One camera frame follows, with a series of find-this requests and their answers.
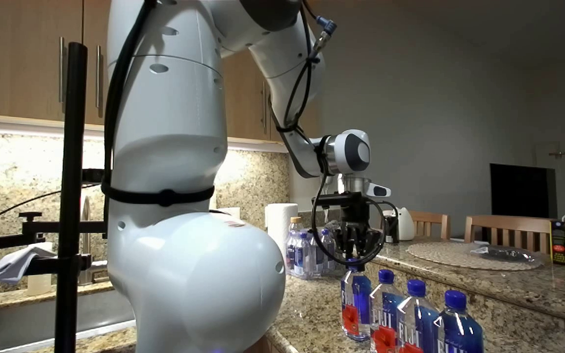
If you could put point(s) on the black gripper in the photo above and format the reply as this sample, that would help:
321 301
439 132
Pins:
353 211

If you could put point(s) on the Fiji water bottle blue cap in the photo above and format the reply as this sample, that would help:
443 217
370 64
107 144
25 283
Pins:
459 331
359 301
386 315
421 325

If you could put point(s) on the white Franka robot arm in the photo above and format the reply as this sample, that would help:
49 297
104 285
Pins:
164 99

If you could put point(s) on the wrapped pack of water bottles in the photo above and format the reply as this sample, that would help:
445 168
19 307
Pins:
298 256

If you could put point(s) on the wooden dining chair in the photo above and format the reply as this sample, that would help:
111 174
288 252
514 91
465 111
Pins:
504 225
429 217

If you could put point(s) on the white paper towel roll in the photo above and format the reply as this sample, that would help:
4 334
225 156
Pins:
280 223

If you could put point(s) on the round woven placemat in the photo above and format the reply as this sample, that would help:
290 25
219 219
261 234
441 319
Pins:
445 256

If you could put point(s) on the dark window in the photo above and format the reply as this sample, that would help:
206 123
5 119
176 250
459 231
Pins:
521 189

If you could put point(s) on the black orange juice carton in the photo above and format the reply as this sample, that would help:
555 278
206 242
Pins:
559 246

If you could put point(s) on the black tripod pole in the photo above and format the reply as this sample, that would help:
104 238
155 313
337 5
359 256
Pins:
72 131

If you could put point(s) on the stainless steel sink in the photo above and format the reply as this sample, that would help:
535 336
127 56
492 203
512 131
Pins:
27 325

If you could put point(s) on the white crumpled cloth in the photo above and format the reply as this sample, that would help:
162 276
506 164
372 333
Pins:
17 264

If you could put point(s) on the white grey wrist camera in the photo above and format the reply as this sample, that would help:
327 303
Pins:
378 191

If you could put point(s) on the white wall outlet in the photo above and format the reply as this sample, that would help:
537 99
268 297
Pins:
231 213

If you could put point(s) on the wooden wall cabinets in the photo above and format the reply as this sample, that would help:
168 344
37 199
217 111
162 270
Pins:
19 60

